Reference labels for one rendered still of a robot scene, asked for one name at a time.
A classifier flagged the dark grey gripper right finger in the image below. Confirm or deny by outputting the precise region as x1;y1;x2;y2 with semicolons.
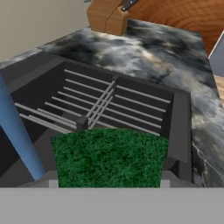
160;157;203;188

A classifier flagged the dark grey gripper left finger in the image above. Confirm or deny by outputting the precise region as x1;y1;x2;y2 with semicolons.
17;170;60;188

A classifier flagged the green sponge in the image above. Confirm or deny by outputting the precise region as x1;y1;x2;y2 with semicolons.
51;128;171;188

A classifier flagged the dark grey sink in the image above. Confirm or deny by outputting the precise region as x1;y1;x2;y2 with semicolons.
0;49;195;188

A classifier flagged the wooden knife block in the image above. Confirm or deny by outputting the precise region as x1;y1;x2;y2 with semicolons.
86;0;130;37

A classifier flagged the grey wire sink rack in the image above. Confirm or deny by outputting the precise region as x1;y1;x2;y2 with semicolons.
14;68;172;137

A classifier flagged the black-handled knife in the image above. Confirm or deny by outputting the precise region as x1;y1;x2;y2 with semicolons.
120;0;140;13

